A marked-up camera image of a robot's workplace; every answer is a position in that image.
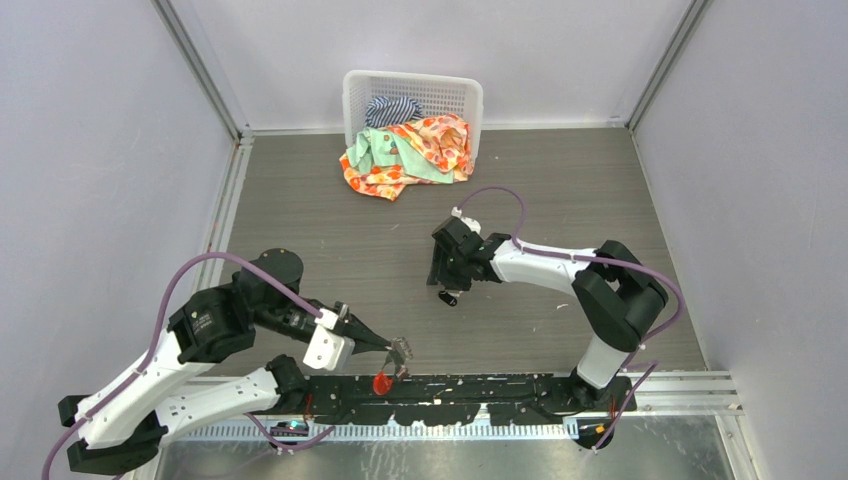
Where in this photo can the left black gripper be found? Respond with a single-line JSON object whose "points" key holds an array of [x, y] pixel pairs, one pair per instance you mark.
{"points": [[366, 338]]}

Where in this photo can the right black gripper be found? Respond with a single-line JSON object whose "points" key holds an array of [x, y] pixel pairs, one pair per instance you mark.
{"points": [[439, 273]]}

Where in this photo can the key with black tag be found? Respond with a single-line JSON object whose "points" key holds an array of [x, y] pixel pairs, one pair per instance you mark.
{"points": [[448, 298]]}

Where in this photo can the metal keyring holder red handle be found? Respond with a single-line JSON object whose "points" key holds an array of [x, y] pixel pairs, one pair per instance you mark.
{"points": [[395, 367]]}

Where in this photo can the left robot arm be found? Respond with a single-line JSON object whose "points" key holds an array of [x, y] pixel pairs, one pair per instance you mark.
{"points": [[124, 425]]}

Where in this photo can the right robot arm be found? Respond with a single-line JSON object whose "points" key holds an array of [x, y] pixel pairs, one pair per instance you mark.
{"points": [[619, 299]]}

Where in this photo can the orange floral cloth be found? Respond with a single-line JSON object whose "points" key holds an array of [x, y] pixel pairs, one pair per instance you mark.
{"points": [[444, 140]]}

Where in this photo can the mint green cloth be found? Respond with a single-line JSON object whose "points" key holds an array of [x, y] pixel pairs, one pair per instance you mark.
{"points": [[385, 157]]}

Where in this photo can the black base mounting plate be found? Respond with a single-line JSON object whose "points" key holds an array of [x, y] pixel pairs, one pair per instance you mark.
{"points": [[443, 400]]}

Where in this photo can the blue striped cloth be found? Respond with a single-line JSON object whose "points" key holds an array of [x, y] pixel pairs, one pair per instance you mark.
{"points": [[383, 111]]}

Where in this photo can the white plastic laundry basket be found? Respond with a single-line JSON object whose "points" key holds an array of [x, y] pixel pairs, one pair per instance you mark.
{"points": [[436, 94]]}

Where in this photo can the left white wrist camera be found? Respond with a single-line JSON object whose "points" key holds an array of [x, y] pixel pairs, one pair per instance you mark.
{"points": [[326, 349]]}

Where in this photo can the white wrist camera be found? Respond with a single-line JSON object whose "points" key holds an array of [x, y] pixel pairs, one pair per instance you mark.
{"points": [[467, 218], [326, 349]]}

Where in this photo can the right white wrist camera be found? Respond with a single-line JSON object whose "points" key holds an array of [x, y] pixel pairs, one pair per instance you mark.
{"points": [[467, 218]]}

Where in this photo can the white slotted cable duct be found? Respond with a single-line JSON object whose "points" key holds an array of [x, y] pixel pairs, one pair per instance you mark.
{"points": [[243, 430]]}

